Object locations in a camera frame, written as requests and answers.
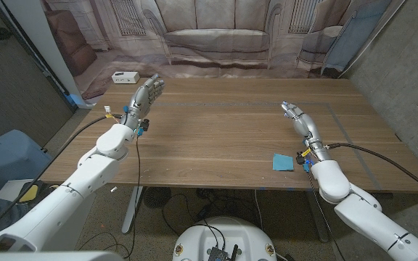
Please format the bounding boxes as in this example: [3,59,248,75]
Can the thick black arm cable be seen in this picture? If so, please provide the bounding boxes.
[327,143,418,199]
[0,114,123,240]

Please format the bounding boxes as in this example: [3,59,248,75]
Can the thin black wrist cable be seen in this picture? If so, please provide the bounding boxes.
[120,134,142,257]
[306,170,343,261]

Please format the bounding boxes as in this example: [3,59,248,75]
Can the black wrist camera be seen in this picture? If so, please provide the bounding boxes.
[295,151,314,173]
[136,119,150,137]

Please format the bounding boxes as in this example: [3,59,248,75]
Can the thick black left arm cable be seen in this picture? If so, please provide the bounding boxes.
[0,114,123,240]

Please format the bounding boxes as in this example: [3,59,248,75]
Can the white door frame post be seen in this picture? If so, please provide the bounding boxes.
[0,0,86,109]

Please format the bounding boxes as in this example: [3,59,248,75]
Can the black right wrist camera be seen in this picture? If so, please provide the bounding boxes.
[295,151,314,173]

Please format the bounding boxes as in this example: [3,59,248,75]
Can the yellow and black floor object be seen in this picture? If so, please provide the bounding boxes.
[18,182,60,204]

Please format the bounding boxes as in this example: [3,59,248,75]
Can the black torso electronics module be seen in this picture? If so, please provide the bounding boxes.
[207,244,239,261]

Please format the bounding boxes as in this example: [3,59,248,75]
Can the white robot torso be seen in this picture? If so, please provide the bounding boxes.
[172,216,278,261]

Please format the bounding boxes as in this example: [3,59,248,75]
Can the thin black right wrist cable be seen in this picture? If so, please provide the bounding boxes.
[306,170,343,261]

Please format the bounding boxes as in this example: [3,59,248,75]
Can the printed sofa room backdrop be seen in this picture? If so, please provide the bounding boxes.
[41,0,406,101]

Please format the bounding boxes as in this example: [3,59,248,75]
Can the white box device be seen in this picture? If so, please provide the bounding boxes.
[111,71,141,85]

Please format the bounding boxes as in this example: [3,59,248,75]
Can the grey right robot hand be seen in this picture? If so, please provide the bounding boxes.
[280,101,321,145]

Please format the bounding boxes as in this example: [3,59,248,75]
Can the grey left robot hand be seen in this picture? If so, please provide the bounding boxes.
[120,73,165,128]

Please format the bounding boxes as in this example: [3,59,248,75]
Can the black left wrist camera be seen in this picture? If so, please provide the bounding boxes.
[136,119,150,137]

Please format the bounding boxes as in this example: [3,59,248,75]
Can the thin black left wrist cable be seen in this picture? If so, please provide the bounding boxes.
[120,134,142,257]

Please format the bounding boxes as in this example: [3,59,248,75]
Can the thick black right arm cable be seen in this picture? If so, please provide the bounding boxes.
[327,143,418,199]

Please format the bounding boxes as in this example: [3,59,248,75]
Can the blue-grey padded seat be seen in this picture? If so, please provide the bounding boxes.
[0,129,52,196]

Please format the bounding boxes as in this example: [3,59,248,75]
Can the round black floor fan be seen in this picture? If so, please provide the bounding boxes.
[142,186,172,210]

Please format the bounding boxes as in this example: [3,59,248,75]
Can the blue tape piece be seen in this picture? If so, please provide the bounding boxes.
[65,93,82,107]

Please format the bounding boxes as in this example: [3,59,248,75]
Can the black floor cable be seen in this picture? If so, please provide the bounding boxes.
[160,191,210,236]

